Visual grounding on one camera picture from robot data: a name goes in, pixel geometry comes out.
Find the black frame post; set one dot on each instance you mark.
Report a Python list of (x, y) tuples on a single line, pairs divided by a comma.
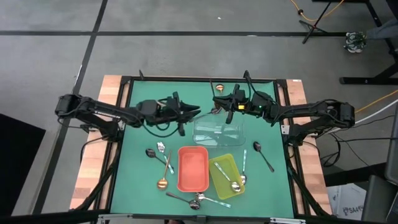
[(246, 74), (141, 75)]

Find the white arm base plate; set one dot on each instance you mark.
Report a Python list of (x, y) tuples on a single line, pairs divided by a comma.
[(285, 129)]

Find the black desk frame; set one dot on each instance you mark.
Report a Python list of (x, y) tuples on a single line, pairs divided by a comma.
[(357, 81)]

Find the white printed cardboard box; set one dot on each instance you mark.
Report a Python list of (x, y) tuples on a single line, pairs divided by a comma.
[(345, 199)]

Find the grey chair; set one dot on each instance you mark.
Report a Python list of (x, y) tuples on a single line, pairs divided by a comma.
[(377, 199)]

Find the green table mat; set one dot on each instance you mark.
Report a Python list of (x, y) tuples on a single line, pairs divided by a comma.
[(149, 193)]

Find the dark grey panel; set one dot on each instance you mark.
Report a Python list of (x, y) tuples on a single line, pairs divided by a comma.
[(392, 149)]

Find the black floor mat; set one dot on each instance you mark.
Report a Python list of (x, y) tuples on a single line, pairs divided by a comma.
[(18, 161)]

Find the orange plastic bin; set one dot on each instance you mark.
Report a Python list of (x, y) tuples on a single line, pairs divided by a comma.
[(192, 169)]

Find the silver metal bracket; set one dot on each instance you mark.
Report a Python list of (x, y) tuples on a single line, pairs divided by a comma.
[(287, 221), (115, 215)]

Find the black tripod stand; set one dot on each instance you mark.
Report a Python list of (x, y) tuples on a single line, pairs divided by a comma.
[(314, 26)]

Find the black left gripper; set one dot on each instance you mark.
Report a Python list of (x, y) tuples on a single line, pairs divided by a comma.
[(172, 112)]

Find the person's leg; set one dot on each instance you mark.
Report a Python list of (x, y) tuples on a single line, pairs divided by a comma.
[(384, 30)]

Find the person's shoe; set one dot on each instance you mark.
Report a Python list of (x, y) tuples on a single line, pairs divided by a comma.
[(354, 42)]

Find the clear plastic bin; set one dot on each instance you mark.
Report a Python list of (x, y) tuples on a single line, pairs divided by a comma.
[(217, 137)]

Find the small grey-faced camera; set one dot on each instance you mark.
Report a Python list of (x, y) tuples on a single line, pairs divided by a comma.
[(201, 218)]

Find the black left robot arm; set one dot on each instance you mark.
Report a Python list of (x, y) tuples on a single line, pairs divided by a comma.
[(102, 112)]

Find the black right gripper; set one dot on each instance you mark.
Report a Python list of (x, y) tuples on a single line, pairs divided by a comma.
[(241, 102)]

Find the black metal table frame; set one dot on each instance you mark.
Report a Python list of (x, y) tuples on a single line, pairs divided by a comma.
[(192, 79)]

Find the yellow-green plastic bin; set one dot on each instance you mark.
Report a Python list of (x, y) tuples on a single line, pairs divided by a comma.
[(222, 188)]

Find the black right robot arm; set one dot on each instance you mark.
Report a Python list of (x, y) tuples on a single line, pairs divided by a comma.
[(298, 110)]

